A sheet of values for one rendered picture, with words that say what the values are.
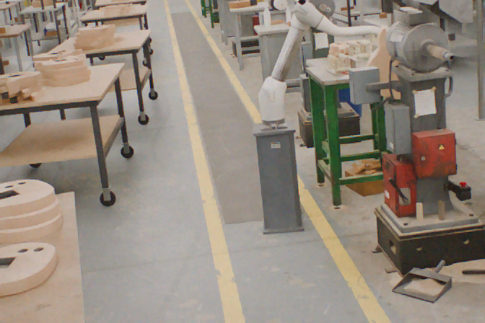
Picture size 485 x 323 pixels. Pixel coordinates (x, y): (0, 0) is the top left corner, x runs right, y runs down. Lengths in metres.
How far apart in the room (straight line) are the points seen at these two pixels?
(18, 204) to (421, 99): 2.31
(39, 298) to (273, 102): 2.85
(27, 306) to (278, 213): 2.95
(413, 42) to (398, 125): 0.47
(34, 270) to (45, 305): 0.19
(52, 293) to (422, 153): 2.41
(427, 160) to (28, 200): 2.22
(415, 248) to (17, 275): 2.50
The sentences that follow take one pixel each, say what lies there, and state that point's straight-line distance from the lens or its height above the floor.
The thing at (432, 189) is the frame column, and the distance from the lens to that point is 4.61.
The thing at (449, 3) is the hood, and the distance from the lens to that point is 4.10.
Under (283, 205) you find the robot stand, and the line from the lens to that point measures 5.25.
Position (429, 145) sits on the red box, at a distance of 4.40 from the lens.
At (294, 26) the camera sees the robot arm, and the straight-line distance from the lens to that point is 5.27.
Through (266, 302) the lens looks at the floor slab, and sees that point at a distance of 4.39.
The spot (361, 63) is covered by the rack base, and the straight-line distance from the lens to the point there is 5.57.
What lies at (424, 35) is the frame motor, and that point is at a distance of 4.37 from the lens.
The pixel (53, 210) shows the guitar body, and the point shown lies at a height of 0.98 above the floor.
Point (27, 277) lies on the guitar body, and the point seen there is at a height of 0.94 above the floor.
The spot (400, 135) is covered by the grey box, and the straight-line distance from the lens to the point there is 4.49.
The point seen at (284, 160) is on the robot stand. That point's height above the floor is 0.50.
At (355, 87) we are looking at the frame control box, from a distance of 4.62.
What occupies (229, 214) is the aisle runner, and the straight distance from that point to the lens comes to 5.73.
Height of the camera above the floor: 1.93
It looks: 15 degrees down
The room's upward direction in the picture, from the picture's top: 6 degrees counter-clockwise
